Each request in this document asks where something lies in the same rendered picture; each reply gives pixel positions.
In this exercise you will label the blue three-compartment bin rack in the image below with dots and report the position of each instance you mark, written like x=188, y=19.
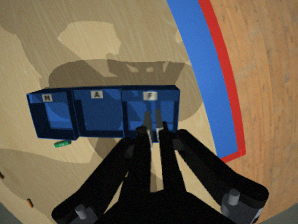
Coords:
x=109, y=117

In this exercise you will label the small green battery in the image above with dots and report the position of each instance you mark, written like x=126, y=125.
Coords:
x=63, y=143

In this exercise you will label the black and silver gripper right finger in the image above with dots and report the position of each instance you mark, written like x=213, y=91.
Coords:
x=241, y=199

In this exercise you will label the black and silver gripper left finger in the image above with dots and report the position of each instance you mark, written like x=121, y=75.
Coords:
x=99, y=189

